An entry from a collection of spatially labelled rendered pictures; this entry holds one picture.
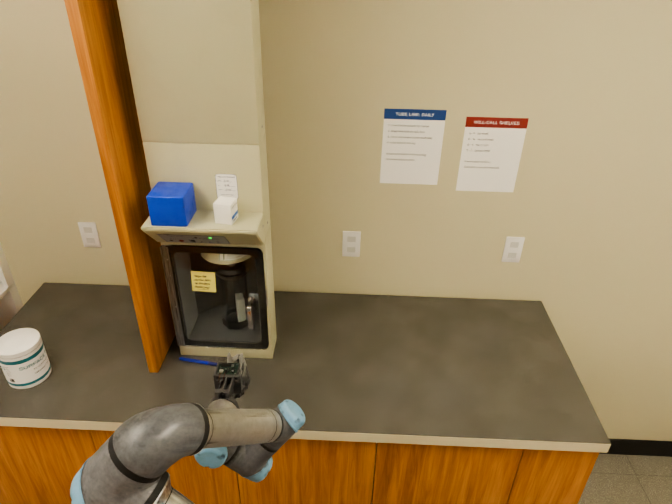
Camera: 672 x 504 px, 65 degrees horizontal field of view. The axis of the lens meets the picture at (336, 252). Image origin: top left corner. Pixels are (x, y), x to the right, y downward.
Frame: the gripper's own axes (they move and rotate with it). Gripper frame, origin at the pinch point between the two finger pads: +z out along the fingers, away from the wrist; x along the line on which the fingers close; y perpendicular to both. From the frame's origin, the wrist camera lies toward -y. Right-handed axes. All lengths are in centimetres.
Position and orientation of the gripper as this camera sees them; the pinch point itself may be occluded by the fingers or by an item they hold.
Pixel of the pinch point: (238, 359)
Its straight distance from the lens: 157.8
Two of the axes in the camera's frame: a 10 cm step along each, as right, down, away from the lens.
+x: -10.0, -0.3, 0.2
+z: 0.3, -5.2, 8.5
